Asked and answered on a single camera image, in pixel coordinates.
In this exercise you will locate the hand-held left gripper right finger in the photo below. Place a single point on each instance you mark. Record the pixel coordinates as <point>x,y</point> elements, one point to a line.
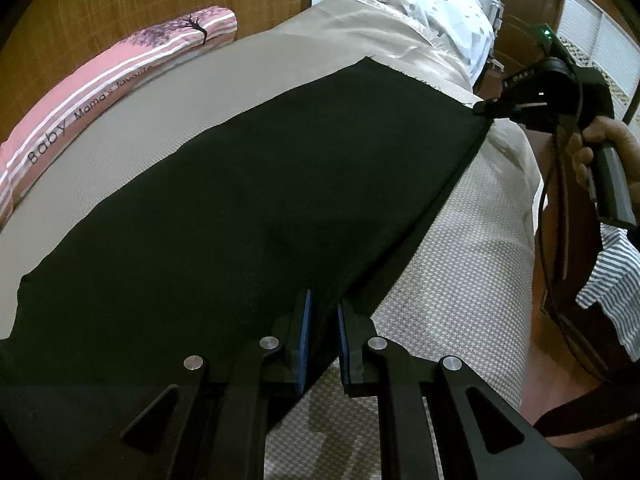
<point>343,332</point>

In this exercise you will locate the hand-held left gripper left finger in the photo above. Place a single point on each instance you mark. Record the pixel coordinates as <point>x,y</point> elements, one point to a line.
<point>305,332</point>

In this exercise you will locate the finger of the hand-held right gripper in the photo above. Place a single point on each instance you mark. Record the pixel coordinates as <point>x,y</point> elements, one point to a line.
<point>500,106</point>

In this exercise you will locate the black pants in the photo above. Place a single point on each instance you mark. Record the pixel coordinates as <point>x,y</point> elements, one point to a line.
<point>225,210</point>

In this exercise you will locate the person's right hand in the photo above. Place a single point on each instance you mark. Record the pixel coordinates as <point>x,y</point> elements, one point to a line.
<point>620,135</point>

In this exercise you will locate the white wardrobe doors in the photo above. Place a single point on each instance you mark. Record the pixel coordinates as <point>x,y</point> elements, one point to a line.
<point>615,40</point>

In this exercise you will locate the brown wooden door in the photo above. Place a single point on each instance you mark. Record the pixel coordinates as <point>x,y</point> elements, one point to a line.
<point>530,5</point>

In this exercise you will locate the white dotted pillow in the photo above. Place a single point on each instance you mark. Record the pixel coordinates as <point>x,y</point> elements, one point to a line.
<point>445,0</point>

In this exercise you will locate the beige satin blanket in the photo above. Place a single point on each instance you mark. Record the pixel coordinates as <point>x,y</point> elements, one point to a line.
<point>350,30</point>

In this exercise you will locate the grey striped shirt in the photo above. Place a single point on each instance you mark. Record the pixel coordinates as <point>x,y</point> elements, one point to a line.
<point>620,270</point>

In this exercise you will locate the dark cloth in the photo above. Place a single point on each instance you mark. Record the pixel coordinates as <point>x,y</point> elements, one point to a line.
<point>590,430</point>

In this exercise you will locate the grey textured bed sheet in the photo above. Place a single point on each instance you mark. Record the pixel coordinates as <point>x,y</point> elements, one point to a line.
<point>125,120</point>

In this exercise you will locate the pink striped long pillow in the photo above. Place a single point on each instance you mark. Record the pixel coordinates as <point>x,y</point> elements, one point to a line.
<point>100,75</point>

